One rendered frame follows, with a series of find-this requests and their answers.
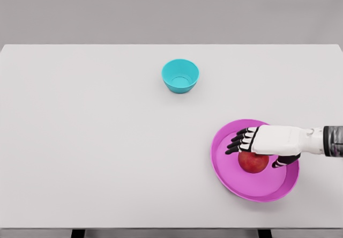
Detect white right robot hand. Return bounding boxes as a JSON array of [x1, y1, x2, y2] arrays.
[[225, 124, 307, 168]]

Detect red apple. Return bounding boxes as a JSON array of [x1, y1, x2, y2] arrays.
[[238, 151, 270, 174]]

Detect pink plate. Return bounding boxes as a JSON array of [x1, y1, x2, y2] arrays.
[[210, 118, 300, 203]]

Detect blue bowl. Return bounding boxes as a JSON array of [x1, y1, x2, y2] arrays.
[[161, 58, 200, 94]]

